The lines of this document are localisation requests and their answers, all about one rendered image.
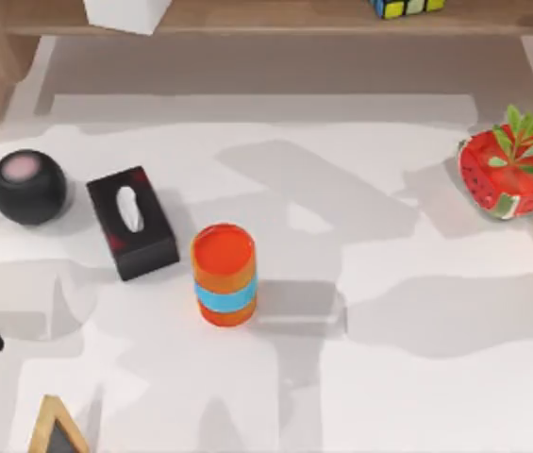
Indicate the orange can with blue band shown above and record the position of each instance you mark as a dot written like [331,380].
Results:
[224,278]

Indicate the black tissue box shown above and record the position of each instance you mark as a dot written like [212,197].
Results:
[143,245]

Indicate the wooden shelf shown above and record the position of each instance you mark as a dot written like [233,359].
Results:
[266,23]

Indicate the black round speaker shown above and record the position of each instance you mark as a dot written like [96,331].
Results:
[28,189]

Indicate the white box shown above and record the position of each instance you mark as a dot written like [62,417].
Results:
[122,14]

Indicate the colourful puzzle cube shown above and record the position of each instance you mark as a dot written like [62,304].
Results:
[405,5]

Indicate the green plant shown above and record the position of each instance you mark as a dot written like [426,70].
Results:
[518,137]

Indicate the framed blackboard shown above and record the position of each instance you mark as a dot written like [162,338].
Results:
[56,431]

